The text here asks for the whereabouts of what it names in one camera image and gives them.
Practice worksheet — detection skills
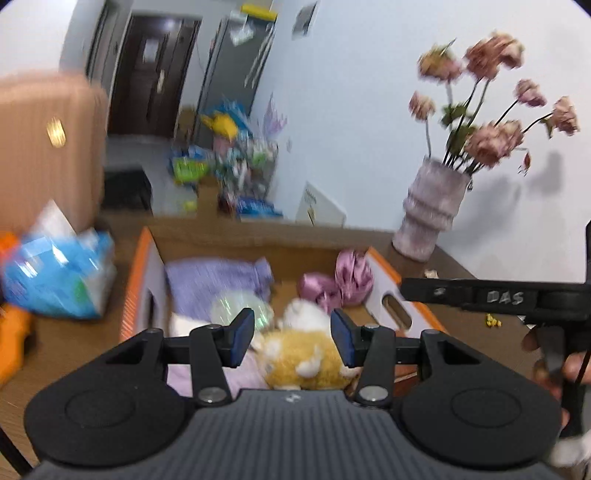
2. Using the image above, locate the grey tall cabinet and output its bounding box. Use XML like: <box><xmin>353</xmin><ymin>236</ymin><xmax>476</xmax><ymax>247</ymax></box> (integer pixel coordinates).
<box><xmin>198</xmin><ymin>9</ymin><xmax>278</xmax><ymax>134</ymax></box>

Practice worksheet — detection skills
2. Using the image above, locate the pink satin cloth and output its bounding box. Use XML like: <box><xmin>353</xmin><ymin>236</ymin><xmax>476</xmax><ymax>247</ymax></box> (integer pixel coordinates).
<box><xmin>297</xmin><ymin>248</ymin><xmax>375</xmax><ymax>311</ymax></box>

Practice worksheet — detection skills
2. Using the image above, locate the pile of colourful toys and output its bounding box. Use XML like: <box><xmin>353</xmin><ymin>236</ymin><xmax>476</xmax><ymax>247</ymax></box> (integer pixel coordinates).
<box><xmin>168</xmin><ymin>99</ymin><xmax>284</xmax><ymax>217</ymax></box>

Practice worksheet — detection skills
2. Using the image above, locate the dark brown door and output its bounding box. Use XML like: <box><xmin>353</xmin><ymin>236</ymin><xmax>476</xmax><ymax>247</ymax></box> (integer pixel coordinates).
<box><xmin>108</xmin><ymin>14</ymin><xmax>202</xmax><ymax>139</ymax></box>

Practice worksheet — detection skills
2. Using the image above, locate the orange plastic object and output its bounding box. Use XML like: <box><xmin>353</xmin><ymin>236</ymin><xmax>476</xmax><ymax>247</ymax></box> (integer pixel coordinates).
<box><xmin>0</xmin><ymin>233</ymin><xmax>37</xmax><ymax>385</ymax></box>

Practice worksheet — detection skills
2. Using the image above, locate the person's right hand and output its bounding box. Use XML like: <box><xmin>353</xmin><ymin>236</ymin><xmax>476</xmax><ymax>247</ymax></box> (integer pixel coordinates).
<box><xmin>522</xmin><ymin>324</ymin><xmax>591</xmax><ymax>400</ymax></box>

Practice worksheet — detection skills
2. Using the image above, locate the small brown cardboard box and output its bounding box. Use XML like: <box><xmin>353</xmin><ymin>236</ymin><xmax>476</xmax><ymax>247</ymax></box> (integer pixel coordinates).
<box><xmin>196</xmin><ymin>178</ymin><xmax>222</xmax><ymax>215</ymax></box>

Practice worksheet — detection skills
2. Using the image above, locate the yellow plastic toy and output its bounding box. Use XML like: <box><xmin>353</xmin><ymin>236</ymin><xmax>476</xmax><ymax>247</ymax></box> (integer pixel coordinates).
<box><xmin>201</xmin><ymin>113</ymin><xmax>239</xmax><ymax>139</ymax></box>

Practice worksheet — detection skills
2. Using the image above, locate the yellow and white plush toy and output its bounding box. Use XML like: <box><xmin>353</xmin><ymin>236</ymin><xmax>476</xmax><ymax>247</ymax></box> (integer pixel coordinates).
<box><xmin>256</xmin><ymin>298</ymin><xmax>359</xmax><ymax>389</ymax></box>

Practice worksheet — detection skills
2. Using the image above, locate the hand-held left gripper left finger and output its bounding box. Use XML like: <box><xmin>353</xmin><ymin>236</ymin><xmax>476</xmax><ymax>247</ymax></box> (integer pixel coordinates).
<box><xmin>104</xmin><ymin>308</ymin><xmax>256</xmax><ymax>408</ymax></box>

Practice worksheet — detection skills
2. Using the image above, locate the purple butterfly wall decoration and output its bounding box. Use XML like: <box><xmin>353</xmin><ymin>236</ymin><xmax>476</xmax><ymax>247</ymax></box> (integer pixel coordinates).
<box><xmin>261</xmin><ymin>95</ymin><xmax>288</xmax><ymax>139</ymax></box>

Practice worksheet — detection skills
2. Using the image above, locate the white leaning board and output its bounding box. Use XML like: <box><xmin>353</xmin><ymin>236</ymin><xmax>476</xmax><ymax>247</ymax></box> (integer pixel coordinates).
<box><xmin>295</xmin><ymin>181</ymin><xmax>347</xmax><ymax>227</ymax></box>

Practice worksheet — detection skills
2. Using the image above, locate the wall poster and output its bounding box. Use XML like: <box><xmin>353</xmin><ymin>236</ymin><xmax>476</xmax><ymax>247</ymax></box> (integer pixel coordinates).
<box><xmin>292</xmin><ymin>2</ymin><xmax>319</xmax><ymax>38</ymax></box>

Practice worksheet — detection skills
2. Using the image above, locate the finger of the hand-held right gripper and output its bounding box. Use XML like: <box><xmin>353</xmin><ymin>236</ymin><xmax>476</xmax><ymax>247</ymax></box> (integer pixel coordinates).
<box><xmin>399</xmin><ymin>277</ymin><xmax>542</xmax><ymax>318</ymax></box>

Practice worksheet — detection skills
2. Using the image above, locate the purple knitted garment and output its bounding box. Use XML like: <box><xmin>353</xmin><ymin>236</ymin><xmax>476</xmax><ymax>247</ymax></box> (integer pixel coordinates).
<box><xmin>165</xmin><ymin>257</ymin><xmax>276</xmax><ymax>398</ymax></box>

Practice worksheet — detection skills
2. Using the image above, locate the orange-edged cardboard box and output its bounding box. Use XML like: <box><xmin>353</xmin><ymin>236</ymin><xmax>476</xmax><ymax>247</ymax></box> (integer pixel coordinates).
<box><xmin>119</xmin><ymin>225</ymin><xmax>451</xmax><ymax>398</ymax></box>

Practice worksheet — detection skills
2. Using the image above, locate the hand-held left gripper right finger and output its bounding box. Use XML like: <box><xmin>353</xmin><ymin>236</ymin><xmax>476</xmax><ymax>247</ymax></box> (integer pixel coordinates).
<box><xmin>331</xmin><ymin>308</ymin><xmax>482</xmax><ymax>409</ymax></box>

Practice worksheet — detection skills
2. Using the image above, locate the white soft cloth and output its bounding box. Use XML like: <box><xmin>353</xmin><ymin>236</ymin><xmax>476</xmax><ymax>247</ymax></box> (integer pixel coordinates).
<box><xmin>168</xmin><ymin>313</ymin><xmax>200</xmax><ymax>339</ymax></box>

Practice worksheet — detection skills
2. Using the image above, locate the pale pink ribbed vase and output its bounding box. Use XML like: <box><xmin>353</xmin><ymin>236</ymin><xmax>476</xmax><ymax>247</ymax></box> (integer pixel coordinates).
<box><xmin>392</xmin><ymin>157</ymin><xmax>472</xmax><ymax>263</ymax></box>

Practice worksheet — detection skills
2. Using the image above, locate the pink artificial flower bouquet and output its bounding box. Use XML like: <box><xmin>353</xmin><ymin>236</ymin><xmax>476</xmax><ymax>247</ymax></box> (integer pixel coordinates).
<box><xmin>409</xmin><ymin>31</ymin><xmax>580</xmax><ymax>177</ymax></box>

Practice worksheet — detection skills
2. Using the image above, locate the blue tissue packet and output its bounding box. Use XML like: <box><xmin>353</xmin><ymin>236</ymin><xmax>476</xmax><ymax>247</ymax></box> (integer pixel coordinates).
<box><xmin>2</xmin><ymin>200</ymin><xmax>116</xmax><ymax>320</ymax></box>

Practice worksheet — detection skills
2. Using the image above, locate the yellow flat box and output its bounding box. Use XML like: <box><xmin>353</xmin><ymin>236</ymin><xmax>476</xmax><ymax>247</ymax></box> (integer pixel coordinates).
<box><xmin>241</xmin><ymin>4</ymin><xmax>280</xmax><ymax>20</ymax></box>

